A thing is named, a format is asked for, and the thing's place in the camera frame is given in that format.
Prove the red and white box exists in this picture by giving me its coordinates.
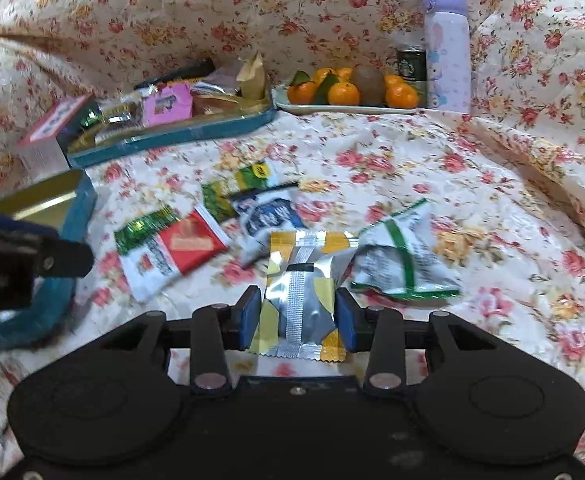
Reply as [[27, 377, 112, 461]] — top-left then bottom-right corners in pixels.
[[16, 93, 96, 181]]

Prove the pale fruit plate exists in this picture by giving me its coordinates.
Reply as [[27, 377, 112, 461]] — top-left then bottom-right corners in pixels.
[[272, 84, 426, 115]]

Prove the pink snack packet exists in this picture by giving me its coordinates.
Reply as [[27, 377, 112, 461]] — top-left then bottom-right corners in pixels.
[[143, 82, 194, 129]]

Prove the dark clear snack packet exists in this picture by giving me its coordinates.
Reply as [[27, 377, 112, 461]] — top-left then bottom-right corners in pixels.
[[97, 97, 146, 126]]

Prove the beige paper wrapper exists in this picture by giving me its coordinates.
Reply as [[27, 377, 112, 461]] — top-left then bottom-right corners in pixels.
[[236, 49, 268, 101]]

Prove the blue white dried fruit packet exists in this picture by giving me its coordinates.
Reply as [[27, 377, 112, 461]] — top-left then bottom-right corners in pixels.
[[231, 186, 309, 267]]

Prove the yellow silver snack packet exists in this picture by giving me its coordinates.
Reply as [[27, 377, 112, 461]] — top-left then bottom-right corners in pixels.
[[250, 229, 359, 362]]

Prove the purple white water bottle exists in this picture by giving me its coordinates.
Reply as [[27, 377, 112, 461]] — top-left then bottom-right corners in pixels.
[[423, 0, 472, 114]]

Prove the gold tin tray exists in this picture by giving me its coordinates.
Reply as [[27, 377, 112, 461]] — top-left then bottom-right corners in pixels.
[[0, 168, 98, 357]]

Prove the dark drink can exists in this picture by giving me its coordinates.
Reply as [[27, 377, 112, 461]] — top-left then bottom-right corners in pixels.
[[397, 43, 428, 109]]

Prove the red and white snack packet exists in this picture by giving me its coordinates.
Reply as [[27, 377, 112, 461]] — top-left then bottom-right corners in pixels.
[[121, 207, 230, 304]]

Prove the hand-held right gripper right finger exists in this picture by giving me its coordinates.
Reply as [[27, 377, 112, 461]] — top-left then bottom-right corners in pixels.
[[335, 289, 498, 392]]

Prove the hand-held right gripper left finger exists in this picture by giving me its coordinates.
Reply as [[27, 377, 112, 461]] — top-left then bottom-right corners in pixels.
[[100, 286, 264, 392]]

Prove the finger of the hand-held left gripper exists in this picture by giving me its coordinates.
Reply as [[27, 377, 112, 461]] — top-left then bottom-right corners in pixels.
[[31, 238, 95, 278]]

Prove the floral pillow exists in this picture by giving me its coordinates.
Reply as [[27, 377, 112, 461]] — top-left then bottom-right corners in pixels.
[[471, 0, 585, 141]]

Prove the green white crumpled packet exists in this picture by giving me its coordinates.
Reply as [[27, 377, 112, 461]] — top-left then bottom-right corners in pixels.
[[349, 198, 464, 307]]

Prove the black remote control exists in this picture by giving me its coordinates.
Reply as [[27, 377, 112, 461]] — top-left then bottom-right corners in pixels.
[[134, 58, 216, 90]]

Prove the teal tin tray with snacks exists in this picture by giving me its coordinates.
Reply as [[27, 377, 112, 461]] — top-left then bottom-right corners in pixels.
[[66, 86, 276, 169]]

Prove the brown kiwi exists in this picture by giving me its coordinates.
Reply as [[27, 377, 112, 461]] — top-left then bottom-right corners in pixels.
[[350, 64, 386, 106]]

